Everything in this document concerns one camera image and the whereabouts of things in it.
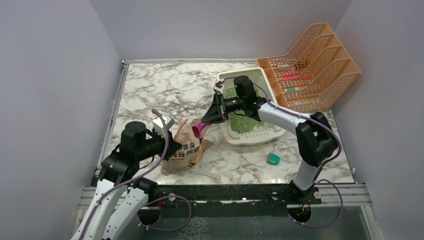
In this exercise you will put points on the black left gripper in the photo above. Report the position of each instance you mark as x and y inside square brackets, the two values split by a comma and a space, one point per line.
[173, 146]

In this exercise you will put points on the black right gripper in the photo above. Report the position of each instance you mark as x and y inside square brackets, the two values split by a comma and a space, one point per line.
[217, 113]

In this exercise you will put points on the magenta plastic litter scoop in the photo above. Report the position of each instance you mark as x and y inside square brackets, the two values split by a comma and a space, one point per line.
[200, 129]

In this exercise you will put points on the orange cat litter bag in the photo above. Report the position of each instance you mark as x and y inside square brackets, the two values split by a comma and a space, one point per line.
[191, 151]

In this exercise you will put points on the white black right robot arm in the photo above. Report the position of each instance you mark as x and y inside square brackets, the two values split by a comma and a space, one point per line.
[317, 142]

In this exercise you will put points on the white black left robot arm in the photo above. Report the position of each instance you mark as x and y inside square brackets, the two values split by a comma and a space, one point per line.
[117, 197]

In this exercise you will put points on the green cat litter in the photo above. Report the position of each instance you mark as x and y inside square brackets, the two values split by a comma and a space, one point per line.
[240, 123]

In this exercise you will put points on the white plastic litter box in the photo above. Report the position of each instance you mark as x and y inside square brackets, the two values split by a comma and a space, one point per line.
[257, 137]

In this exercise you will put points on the small green box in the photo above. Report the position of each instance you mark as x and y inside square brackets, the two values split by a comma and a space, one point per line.
[273, 159]

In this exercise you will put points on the green marker pen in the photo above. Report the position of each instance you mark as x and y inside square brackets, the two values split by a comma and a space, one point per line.
[291, 89]

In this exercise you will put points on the pink marker pen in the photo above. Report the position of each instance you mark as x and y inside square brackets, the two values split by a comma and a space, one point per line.
[293, 76]

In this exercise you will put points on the orange mesh file organizer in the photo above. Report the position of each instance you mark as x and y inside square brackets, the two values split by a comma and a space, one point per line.
[318, 53]

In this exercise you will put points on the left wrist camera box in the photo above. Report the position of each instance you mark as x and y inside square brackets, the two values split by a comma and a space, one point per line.
[158, 125]

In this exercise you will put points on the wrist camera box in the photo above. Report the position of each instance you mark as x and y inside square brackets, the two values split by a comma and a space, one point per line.
[158, 125]
[219, 87]

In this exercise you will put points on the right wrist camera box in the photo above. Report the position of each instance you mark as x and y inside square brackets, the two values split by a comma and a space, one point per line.
[219, 87]

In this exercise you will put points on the black metal base rail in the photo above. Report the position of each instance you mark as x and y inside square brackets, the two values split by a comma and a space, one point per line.
[228, 200]

